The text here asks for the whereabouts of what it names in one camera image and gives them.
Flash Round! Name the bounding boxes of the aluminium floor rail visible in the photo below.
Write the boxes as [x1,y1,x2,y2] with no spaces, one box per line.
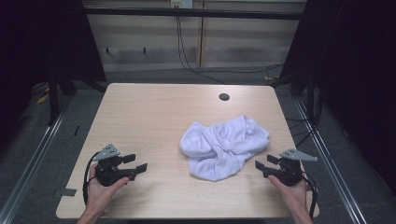
[293,98,369,224]
[0,95,75,224]

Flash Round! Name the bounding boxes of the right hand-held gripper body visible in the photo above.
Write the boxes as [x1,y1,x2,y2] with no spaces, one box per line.
[273,147,318,188]

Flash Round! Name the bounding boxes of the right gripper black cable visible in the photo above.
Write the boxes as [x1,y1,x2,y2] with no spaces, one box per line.
[299,170,318,220]

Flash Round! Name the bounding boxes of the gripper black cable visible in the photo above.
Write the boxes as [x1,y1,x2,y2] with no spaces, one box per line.
[299,170,318,220]
[81,151,101,206]

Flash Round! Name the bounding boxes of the white cloth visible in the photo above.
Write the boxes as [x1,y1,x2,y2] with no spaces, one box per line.
[179,115,271,183]

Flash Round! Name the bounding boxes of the grey tape piece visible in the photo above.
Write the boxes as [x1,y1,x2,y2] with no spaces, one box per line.
[60,188,78,198]

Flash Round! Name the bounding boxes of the person's left hand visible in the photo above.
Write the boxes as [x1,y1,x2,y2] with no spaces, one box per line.
[87,162,131,213]

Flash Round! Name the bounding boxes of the black metal stand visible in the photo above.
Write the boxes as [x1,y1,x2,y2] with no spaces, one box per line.
[46,70,78,127]

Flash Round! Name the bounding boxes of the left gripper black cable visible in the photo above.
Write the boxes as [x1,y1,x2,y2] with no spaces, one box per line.
[81,151,101,206]

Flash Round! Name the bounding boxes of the black horizontal frame bar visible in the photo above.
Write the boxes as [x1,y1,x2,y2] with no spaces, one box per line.
[83,7,308,21]

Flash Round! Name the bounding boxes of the black wall cable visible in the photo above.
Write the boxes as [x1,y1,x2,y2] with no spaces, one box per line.
[175,16,285,85]

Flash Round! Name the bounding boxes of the person's right hand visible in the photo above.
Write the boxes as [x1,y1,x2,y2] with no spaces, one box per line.
[267,174,310,217]

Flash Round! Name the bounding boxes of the black curtain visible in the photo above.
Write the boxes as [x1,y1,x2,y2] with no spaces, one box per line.
[0,0,107,150]
[280,0,396,195]

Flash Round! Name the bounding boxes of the black floor cables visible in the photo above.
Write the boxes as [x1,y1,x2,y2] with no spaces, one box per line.
[285,98,325,149]

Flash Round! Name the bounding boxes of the yellow floor object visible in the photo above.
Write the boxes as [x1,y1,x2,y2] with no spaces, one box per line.
[35,92,50,105]

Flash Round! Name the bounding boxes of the white wall power outlet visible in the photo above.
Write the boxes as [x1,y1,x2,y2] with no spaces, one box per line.
[170,0,194,9]

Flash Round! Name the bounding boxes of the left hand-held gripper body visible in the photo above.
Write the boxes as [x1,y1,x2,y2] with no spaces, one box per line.
[92,143,138,188]

